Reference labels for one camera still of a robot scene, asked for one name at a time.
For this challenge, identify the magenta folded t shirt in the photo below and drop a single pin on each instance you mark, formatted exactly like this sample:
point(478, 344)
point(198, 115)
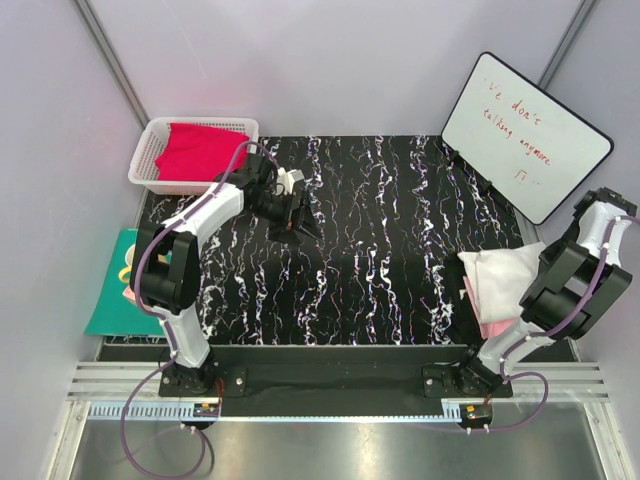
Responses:
point(196, 153)

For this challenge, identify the white whiteboard black frame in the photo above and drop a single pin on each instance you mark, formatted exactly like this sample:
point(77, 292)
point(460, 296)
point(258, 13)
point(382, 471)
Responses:
point(532, 149)

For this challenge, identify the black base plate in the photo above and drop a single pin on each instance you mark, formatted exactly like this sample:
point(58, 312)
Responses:
point(433, 371)

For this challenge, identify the yellow mug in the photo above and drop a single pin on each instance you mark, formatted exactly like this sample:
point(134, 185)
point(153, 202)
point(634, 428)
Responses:
point(125, 273)

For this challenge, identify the white plastic laundry basket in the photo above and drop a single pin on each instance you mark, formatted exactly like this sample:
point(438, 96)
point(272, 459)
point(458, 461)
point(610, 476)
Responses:
point(153, 143)

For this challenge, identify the white t shirt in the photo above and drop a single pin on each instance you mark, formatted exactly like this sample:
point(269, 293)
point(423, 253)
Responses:
point(497, 280)

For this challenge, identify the pink folded t shirt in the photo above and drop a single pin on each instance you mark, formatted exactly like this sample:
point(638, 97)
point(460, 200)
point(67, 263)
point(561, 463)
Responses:
point(487, 330)

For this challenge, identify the teal book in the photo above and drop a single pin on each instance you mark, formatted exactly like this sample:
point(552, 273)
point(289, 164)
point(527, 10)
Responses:
point(114, 315)

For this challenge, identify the pink paper cup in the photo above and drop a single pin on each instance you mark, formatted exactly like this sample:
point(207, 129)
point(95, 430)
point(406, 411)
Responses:
point(129, 294)

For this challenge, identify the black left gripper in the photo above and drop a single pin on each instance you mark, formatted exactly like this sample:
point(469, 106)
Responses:
point(300, 220)

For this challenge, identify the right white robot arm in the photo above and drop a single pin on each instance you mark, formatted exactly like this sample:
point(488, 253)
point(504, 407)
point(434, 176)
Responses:
point(579, 278)

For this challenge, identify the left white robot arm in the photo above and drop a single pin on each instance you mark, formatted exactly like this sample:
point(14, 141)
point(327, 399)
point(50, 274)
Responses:
point(166, 275)

